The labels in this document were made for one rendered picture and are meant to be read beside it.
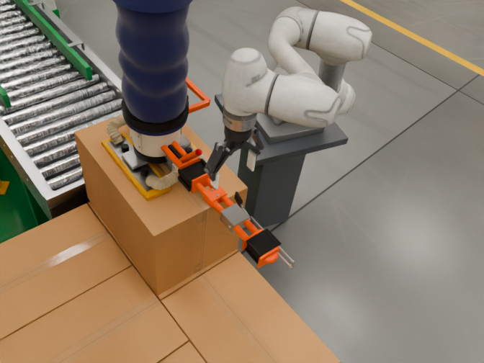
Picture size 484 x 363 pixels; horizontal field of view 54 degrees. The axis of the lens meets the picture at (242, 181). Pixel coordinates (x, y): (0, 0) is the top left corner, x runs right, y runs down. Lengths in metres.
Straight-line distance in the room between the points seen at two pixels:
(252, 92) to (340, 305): 1.72
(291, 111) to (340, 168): 2.18
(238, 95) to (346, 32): 0.59
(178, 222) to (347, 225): 1.55
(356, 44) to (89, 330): 1.37
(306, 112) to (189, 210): 0.68
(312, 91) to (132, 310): 1.15
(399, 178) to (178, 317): 2.01
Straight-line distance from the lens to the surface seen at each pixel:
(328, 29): 1.64
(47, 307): 1.98
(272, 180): 2.51
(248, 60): 1.13
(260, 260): 1.39
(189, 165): 1.60
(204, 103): 1.86
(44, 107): 2.78
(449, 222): 3.29
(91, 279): 2.00
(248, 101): 1.16
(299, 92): 1.13
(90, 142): 1.92
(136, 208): 1.67
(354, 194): 3.17
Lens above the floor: 2.24
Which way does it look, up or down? 47 degrees down
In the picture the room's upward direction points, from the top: 9 degrees clockwise
